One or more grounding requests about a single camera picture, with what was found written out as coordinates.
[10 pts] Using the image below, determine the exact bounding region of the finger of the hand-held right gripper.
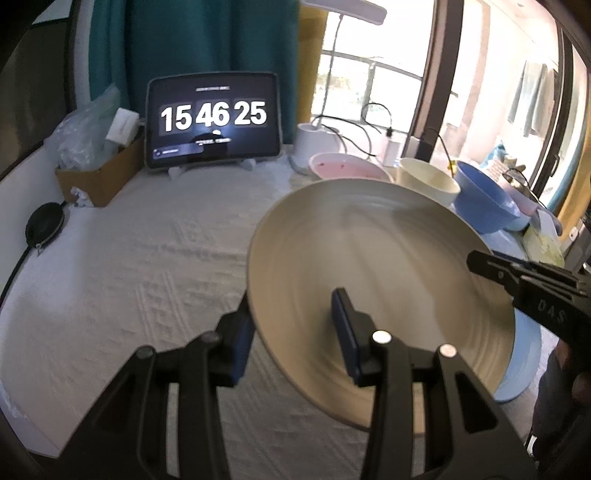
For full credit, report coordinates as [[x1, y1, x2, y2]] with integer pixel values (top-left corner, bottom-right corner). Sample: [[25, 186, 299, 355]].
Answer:
[[493, 251, 580, 280], [466, 250, 525, 297]]

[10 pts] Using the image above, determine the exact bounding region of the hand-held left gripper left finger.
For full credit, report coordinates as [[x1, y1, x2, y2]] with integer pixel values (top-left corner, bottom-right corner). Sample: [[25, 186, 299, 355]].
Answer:
[[55, 295, 257, 480]]

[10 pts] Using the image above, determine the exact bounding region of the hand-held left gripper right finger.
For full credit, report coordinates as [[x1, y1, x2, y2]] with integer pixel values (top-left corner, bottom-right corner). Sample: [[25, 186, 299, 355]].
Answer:
[[331, 287, 541, 480]]

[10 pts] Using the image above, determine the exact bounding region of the beige ceramic plate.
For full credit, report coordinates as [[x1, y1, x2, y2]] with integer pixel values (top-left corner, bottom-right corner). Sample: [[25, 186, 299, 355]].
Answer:
[[247, 179, 517, 429]]

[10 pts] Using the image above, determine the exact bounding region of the cream ceramic bowl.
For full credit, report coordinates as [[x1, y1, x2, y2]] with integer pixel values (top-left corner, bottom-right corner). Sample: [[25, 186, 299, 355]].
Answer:
[[396, 158, 461, 208]]

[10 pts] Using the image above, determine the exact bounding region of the person's right forearm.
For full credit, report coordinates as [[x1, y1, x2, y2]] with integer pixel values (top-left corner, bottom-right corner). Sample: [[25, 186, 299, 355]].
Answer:
[[531, 335, 591, 462]]

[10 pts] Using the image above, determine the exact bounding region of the yellow-green cloth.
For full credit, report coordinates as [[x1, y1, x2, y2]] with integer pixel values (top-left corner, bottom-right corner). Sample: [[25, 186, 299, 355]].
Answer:
[[522, 225, 565, 268]]

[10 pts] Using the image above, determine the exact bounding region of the pink and blue steel bowl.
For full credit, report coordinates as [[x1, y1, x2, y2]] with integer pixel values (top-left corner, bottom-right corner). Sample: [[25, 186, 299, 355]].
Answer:
[[503, 182, 561, 234]]

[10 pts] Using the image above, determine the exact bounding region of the light blue plate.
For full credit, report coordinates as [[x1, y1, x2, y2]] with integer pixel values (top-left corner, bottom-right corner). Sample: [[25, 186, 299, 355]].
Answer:
[[480, 231, 542, 403]]

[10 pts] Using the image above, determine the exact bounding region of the white textured tablecloth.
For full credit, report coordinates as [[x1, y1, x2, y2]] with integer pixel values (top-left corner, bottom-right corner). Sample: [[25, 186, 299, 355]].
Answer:
[[0, 143, 536, 462]]

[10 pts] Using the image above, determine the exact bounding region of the black power adapter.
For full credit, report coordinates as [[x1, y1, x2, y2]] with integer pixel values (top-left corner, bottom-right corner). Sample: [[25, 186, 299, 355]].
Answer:
[[418, 128, 437, 160]]

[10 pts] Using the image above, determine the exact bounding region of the white charger plug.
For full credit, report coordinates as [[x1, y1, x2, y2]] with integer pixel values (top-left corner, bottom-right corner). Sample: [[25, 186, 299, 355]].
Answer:
[[382, 138, 402, 167]]

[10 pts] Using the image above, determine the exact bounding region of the pink speckled bowl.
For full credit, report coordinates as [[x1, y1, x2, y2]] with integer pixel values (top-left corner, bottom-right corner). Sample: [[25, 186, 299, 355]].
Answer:
[[308, 152, 392, 182]]

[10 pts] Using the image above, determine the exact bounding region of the hanging light blue towel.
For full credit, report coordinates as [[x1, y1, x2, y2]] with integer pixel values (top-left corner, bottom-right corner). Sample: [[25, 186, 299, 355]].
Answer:
[[508, 60, 555, 137]]

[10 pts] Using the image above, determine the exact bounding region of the white lamp base holder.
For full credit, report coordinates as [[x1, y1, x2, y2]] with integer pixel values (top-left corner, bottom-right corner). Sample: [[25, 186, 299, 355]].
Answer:
[[295, 122, 345, 169]]

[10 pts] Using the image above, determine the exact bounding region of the clear tablet stand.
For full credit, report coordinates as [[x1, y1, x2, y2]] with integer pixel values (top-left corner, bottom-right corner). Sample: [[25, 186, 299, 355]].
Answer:
[[167, 158, 258, 179]]

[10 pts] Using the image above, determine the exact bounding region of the cardboard box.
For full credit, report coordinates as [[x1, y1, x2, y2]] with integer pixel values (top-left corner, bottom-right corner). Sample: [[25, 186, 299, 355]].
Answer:
[[55, 134, 145, 208]]

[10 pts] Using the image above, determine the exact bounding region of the tablet showing clock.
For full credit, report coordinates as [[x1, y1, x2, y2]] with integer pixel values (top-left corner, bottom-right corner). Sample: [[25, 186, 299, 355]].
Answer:
[[145, 71, 283, 171]]

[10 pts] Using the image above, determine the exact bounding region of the balcony railing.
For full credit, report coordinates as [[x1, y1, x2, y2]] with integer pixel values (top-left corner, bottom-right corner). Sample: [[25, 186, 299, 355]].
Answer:
[[318, 46, 426, 139]]

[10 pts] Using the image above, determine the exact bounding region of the small white box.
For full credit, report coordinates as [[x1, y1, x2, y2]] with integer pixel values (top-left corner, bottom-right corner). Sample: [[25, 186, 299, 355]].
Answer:
[[105, 108, 139, 146]]

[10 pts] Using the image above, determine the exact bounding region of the white desk lamp pole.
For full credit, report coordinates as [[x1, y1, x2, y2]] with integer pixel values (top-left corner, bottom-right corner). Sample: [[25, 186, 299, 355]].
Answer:
[[321, 14, 345, 125]]

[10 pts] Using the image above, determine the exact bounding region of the white desk lamp head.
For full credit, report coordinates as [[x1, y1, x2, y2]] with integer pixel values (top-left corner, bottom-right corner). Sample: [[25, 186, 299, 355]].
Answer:
[[300, 0, 387, 26]]

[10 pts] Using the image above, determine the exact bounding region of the teal curtain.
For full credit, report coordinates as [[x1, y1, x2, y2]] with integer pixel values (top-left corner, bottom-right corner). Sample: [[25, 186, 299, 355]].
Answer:
[[89, 0, 300, 145]]

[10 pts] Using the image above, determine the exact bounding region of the black charger cable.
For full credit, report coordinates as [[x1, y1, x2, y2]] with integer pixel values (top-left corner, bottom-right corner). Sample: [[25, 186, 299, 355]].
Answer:
[[360, 102, 394, 138]]

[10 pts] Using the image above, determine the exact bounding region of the dark sliding door frame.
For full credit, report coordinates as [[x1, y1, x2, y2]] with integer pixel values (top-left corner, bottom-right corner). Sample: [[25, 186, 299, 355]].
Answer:
[[406, 0, 463, 158]]

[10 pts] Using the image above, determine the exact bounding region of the black pouch cable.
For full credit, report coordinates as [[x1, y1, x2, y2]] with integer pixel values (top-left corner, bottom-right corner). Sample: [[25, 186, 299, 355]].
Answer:
[[0, 244, 38, 301]]

